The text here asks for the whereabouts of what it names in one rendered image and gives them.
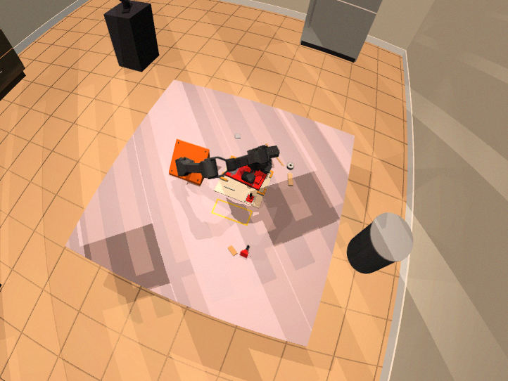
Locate orange flat bar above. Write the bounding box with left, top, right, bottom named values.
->
left=228, top=246, right=238, bottom=256

